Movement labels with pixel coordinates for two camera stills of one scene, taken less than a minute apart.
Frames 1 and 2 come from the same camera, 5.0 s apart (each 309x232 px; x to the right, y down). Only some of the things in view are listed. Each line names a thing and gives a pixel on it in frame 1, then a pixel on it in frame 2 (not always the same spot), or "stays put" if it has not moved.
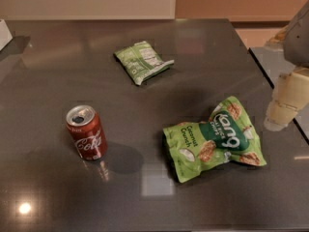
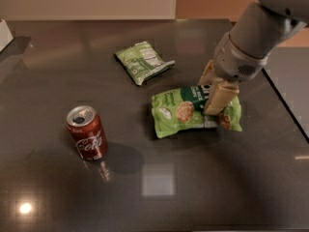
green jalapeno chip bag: (141, 61) stays put
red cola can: (88, 131) stays put
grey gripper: (297, 43) -> (234, 61)
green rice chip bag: (230, 133) -> (184, 108)
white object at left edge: (5, 36) stays put
